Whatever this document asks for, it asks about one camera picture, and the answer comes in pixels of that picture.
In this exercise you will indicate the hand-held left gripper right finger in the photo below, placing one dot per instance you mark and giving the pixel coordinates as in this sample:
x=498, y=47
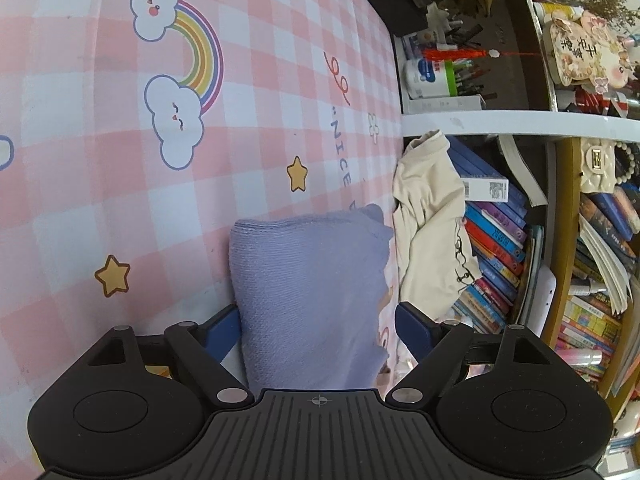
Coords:
x=412, y=326

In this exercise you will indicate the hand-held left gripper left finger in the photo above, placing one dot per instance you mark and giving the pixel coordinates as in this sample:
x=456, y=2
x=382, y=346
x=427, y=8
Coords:
x=225, y=327

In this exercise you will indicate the purple and brown sweater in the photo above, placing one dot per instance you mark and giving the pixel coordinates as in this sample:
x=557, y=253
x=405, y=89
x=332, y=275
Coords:
x=305, y=285

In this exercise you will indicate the row of blue books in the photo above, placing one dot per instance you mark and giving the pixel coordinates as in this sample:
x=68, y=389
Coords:
x=495, y=260

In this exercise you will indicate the cream printed garment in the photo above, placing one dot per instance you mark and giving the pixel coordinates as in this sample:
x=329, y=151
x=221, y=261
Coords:
x=430, y=220

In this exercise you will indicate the white tablet device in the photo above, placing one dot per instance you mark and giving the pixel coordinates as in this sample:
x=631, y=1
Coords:
x=542, y=290

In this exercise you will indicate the white barcode box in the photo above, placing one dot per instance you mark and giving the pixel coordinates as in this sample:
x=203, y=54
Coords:
x=487, y=190

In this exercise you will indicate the shelf of assorted books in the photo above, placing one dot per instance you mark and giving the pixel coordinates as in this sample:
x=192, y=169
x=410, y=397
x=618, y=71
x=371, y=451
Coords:
x=595, y=320

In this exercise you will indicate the white bookshelf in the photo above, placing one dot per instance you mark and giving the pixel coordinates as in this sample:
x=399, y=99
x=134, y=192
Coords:
x=500, y=122

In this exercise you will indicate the cream quilted purse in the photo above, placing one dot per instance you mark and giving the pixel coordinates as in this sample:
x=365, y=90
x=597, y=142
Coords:
x=597, y=165

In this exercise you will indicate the white canister with green lid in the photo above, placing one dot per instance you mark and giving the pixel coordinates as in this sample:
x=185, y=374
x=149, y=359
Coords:
x=425, y=77

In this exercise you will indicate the bunch of pens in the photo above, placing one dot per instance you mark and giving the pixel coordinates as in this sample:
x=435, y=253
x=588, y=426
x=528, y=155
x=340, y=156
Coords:
x=467, y=75

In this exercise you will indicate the red tassel ornament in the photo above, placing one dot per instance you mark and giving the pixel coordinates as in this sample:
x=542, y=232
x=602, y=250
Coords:
x=450, y=54

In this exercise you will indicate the pink flower name plaque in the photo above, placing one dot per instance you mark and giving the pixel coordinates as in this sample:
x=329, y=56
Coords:
x=585, y=50

